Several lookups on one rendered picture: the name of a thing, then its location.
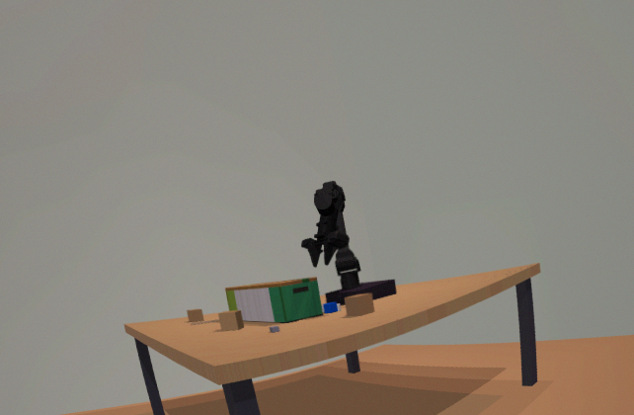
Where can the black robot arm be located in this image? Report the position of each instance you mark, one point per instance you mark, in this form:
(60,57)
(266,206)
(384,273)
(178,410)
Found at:
(330,202)

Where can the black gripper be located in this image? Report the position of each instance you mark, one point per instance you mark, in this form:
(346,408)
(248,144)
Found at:
(327,236)

